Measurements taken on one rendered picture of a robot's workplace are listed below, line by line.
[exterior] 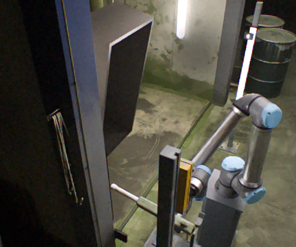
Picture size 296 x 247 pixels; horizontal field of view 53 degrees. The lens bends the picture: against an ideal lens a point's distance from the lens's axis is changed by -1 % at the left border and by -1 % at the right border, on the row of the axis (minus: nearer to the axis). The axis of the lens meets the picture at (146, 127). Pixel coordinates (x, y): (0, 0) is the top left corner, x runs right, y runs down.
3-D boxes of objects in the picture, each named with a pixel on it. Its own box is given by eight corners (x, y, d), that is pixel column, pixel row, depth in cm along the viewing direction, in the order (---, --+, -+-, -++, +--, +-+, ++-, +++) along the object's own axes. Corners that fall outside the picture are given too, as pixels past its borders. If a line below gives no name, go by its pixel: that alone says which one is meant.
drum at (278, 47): (242, 80, 491) (252, 26, 438) (278, 84, 480) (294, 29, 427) (242, 97, 446) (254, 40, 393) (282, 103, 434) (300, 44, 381)
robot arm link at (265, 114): (247, 183, 210) (268, 92, 164) (265, 201, 197) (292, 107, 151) (229, 191, 205) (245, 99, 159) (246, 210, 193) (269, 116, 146)
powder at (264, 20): (287, 20, 468) (288, 20, 467) (276, 30, 433) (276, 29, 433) (254, 14, 494) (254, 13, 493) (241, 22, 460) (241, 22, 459)
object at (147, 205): (201, 237, 150) (194, 223, 132) (197, 246, 148) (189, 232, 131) (126, 196, 175) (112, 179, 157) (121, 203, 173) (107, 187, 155)
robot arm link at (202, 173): (211, 179, 171) (213, 166, 165) (202, 193, 163) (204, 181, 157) (196, 173, 175) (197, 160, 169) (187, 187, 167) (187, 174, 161)
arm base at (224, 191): (243, 184, 224) (246, 174, 218) (236, 202, 210) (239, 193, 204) (219, 175, 231) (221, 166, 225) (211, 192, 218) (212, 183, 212)
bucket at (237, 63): (242, 85, 476) (245, 69, 459) (224, 81, 487) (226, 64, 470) (246, 77, 498) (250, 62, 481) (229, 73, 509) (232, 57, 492)
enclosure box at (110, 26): (65, 149, 273) (64, 23, 192) (103, 116, 315) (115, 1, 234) (97, 167, 264) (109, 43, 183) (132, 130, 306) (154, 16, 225)
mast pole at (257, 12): (226, 147, 356) (256, 2, 258) (228, 144, 360) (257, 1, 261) (231, 148, 354) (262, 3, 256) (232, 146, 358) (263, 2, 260)
